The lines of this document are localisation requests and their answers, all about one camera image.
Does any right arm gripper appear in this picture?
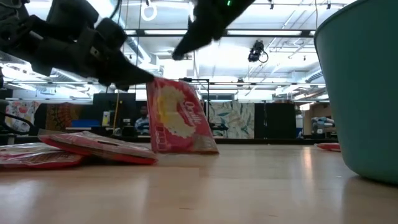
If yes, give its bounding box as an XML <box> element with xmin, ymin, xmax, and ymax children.
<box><xmin>172</xmin><ymin>0</ymin><xmax>256</xmax><ymax>62</ymax></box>

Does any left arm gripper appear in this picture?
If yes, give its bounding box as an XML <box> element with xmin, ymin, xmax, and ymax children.
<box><xmin>30</xmin><ymin>17</ymin><xmax>155</xmax><ymax>91</ymax></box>

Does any red popcorn bag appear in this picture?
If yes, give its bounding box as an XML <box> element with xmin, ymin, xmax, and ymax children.
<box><xmin>146</xmin><ymin>77</ymin><xmax>220</xmax><ymax>155</ymax></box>
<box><xmin>0</xmin><ymin>142</ymin><xmax>85</xmax><ymax>170</ymax></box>
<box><xmin>37</xmin><ymin>129</ymin><xmax>159</xmax><ymax>166</ymax></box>
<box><xmin>315</xmin><ymin>142</ymin><xmax>341</xmax><ymax>152</ymax></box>

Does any green plastic basket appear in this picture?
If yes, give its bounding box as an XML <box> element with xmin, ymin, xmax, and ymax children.
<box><xmin>313</xmin><ymin>0</ymin><xmax>398</xmax><ymax>187</ymax></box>

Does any black cabinet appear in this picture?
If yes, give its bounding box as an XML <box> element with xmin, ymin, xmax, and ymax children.
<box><xmin>92</xmin><ymin>92</ymin><xmax>137</xmax><ymax>137</ymax></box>

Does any person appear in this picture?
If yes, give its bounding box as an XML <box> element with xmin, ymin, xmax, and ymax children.
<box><xmin>134</xmin><ymin>105</ymin><xmax>150</xmax><ymax>136</ymax></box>

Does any blue box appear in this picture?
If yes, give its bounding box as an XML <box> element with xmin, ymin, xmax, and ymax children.
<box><xmin>70</xmin><ymin>119</ymin><xmax>101</xmax><ymax>128</ymax></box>

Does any brown patterned partition panel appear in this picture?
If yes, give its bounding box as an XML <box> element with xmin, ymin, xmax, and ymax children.
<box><xmin>45</xmin><ymin>102</ymin><xmax>82</xmax><ymax>127</ymax></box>

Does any green leaf partition panel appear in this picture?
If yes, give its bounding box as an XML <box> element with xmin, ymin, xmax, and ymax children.
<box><xmin>208</xmin><ymin>101</ymin><xmax>256</xmax><ymax>139</ymax></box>

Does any white floral partition panel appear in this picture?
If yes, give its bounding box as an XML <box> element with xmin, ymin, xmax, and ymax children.
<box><xmin>4</xmin><ymin>100</ymin><xmax>40</xmax><ymax>135</ymax></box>

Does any black partition panel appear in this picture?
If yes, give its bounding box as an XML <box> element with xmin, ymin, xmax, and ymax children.
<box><xmin>254</xmin><ymin>102</ymin><xmax>297</xmax><ymax>139</ymax></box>

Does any silver ventilation duct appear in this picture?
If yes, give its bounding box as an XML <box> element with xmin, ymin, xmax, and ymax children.
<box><xmin>126</xmin><ymin>35</ymin><xmax>162</xmax><ymax>75</ymax></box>

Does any black ceiling camera with cable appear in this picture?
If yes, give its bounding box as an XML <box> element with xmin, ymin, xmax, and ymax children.
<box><xmin>248</xmin><ymin>39</ymin><xmax>269</xmax><ymax>63</ymax></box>

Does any white hanging ring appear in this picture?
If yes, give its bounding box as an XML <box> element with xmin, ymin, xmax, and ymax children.
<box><xmin>141</xmin><ymin>2</ymin><xmax>158</xmax><ymax>22</ymax></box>

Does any black aluminium rig frame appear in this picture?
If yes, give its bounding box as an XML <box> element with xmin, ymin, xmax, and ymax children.
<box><xmin>124</xmin><ymin>29</ymin><xmax>315</xmax><ymax>39</ymax></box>

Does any black curved cable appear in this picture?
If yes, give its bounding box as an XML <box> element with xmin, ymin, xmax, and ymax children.
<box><xmin>0</xmin><ymin>111</ymin><xmax>40</xmax><ymax>136</ymax></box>

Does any black table edge rail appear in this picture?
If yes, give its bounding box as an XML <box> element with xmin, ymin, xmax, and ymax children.
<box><xmin>0</xmin><ymin>136</ymin><xmax>341</xmax><ymax>146</ymax></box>

